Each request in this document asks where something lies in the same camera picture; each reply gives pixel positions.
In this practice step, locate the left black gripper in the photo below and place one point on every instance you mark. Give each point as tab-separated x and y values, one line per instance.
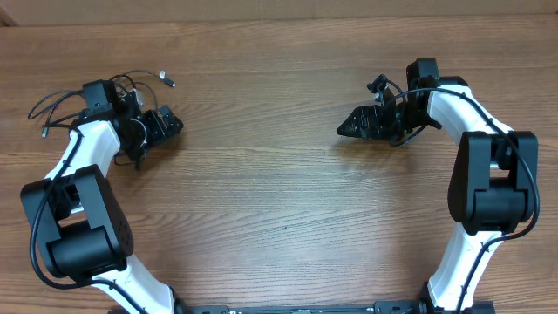
157	131

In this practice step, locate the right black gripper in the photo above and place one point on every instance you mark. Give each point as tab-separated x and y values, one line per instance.
381	120

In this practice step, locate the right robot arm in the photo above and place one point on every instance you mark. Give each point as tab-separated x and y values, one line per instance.
492	195

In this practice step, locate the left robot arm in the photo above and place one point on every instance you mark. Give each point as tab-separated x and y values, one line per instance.
80	236

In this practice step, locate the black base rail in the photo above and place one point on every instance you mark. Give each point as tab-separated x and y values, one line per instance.
301	309

